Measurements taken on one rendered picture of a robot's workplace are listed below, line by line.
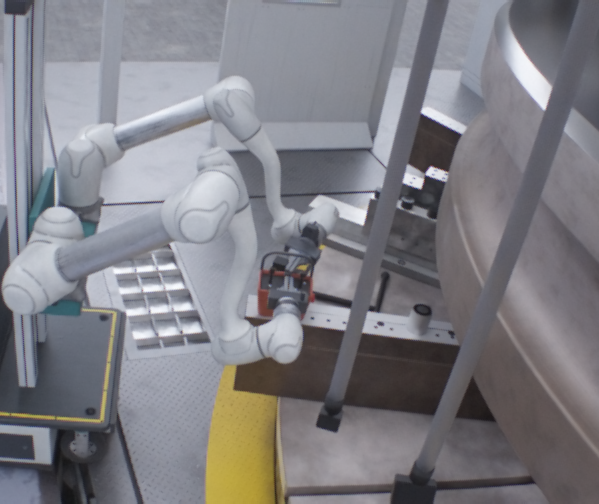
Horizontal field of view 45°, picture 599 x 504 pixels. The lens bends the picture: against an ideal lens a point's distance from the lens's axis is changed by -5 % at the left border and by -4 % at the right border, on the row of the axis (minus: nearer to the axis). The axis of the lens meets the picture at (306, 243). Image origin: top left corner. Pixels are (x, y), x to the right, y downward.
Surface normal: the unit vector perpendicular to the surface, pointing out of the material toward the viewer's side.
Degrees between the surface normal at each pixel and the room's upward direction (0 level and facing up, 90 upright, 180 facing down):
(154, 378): 0
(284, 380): 90
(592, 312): 90
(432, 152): 90
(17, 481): 0
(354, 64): 90
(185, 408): 0
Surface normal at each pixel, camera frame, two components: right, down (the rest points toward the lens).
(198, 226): -0.03, 0.48
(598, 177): -0.95, 0.00
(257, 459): 0.17, -0.83
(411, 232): -0.39, 0.44
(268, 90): 0.37, 0.55
